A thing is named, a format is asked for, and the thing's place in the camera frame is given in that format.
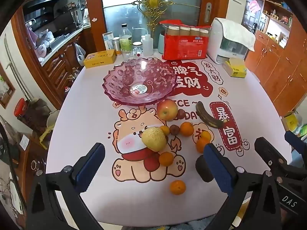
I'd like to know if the silver door handle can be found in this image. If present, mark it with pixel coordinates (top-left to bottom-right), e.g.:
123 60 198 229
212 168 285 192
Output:
204 2 213 22

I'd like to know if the red pack of drink bottles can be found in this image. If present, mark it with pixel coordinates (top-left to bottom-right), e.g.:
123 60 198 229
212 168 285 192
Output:
159 19 213 61

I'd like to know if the yellow pear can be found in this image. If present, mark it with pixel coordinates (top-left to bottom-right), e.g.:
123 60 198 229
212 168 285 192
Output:
141 127 168 152

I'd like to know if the overripe dark banana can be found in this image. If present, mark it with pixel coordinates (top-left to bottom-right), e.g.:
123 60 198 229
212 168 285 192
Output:
195 101 227 128

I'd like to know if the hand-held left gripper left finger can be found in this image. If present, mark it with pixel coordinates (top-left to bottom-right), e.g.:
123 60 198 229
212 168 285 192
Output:
26 142 106 230

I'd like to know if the orange tangerine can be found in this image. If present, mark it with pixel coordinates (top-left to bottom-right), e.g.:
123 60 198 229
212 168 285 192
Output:
170 180 187 195
158 152 174 167
196 139 210 154
180 122 195 137

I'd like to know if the red apple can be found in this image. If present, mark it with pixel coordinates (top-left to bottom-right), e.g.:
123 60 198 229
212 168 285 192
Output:
157 99 179 122

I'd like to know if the white squeeze bottle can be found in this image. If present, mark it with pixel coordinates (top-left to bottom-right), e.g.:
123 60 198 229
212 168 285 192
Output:
132 27 154 56

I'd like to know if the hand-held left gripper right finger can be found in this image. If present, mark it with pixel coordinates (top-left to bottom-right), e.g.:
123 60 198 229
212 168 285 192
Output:
203 143 286 230

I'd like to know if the blue and white carton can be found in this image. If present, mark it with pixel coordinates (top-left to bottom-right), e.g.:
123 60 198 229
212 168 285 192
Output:
103 32 114 51

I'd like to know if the gold door ornament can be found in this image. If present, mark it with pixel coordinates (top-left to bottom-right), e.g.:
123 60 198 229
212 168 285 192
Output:
138 0 174 30

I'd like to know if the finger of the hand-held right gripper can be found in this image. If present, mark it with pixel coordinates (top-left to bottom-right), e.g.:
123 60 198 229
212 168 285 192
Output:
254 137 292 173
284 131 307 159

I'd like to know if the metal tin can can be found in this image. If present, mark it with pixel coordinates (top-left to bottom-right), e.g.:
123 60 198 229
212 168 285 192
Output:
112 37 121 55

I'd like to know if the printed cartoon table mat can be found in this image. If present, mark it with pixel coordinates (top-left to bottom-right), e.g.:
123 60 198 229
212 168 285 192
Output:
45 49 294 230

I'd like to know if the yellow tissue pack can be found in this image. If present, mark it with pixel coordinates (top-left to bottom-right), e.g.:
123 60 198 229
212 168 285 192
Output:
223 58 247 78

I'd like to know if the yellow flat box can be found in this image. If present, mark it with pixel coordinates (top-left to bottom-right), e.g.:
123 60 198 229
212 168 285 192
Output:
83 49 117 69

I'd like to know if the white plastic bag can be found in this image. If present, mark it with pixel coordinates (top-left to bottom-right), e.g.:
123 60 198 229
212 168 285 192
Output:
75 43 86 66

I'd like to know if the clear bottle with yellow liquid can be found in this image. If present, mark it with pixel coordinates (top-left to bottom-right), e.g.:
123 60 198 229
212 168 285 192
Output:
119 23 134 52

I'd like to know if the wooden side cabinet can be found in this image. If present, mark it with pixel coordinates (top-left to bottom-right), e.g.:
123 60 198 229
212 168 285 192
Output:
245 30 307 115

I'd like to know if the pink glass fruit bowl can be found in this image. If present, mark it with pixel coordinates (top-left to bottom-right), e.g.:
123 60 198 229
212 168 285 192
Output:
103 57 176 106

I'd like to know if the white cloth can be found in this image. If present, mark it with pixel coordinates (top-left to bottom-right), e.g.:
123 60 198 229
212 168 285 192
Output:
221 18 256 51

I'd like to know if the white countertop appliance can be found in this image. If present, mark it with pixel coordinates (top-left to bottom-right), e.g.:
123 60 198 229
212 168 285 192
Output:
207 17 250 65

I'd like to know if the clear glass mug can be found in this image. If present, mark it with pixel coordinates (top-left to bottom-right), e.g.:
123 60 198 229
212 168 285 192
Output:
121 46 138 63

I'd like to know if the red paper decoration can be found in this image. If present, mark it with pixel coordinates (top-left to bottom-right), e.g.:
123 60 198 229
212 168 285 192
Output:
248 0 261 12

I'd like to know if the wooden kitchen cabinet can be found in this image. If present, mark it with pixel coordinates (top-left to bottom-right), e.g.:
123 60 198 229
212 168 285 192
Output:
40 27 84 101

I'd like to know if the light blue cup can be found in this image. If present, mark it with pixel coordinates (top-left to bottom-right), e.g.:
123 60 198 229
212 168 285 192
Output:
158 32 166 53

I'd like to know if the dark avocado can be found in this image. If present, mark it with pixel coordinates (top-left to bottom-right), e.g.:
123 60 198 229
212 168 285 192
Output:
195 154 215 183

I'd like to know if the red lidded container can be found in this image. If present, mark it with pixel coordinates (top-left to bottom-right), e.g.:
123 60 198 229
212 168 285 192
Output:
14 98 31 118

